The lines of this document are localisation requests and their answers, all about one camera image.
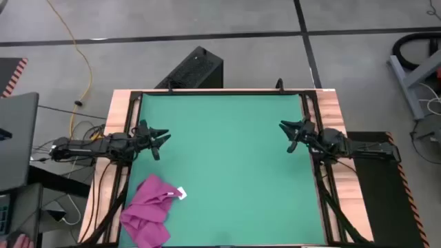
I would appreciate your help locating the grey cabinet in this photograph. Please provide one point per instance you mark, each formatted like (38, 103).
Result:
(27, 213)

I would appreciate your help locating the grey metal stand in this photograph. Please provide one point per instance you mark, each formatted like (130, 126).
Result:
(406, 86)

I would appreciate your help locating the black keypad device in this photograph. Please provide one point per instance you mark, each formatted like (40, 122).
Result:
(4, 215)

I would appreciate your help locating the black computer mouse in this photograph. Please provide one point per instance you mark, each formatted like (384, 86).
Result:
(9, 240)

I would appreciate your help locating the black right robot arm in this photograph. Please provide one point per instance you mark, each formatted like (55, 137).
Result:
(361, 148)

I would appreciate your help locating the black computer tower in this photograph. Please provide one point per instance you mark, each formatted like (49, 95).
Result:
(196, 69)

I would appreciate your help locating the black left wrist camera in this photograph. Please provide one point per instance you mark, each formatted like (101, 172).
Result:
(142, 132)

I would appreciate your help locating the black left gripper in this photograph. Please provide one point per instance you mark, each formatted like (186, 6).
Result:
(146, 147)

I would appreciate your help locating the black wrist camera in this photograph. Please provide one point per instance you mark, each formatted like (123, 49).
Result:
(142, 132)
(309, 127)

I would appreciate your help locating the black floor plate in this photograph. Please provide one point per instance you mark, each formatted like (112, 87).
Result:
(58, 180)

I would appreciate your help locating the green table mat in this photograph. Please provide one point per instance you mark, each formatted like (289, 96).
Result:
(224, 155)

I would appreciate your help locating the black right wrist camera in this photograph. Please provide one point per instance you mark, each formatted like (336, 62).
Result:
(309, 127)

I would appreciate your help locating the small hazard-striped black floor mat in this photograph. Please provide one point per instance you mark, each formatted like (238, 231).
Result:
(8, 74)

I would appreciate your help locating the person's hand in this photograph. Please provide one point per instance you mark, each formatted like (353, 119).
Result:
(22, 242)

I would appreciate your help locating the black power adapter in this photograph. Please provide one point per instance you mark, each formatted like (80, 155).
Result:
(56, 215)

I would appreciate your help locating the black metal table frame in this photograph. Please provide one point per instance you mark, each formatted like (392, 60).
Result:
(135, 94)

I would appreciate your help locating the black table clamp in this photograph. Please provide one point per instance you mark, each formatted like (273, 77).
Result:
(279, 85)
(169, 90)

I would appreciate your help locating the red object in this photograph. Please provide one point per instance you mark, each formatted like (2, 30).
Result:
(438, 74)

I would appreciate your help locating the magenta towel with white label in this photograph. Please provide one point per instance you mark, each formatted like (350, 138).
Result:
(148, 213)

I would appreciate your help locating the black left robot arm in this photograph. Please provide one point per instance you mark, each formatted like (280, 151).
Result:
(86, 146)

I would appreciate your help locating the large hazard-striped black floor mat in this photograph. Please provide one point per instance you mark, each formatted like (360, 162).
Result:
(386, 199)

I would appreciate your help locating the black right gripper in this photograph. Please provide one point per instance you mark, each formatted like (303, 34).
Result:
(306, 139)

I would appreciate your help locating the grey flat panel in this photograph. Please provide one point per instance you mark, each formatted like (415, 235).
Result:
(17, 155)

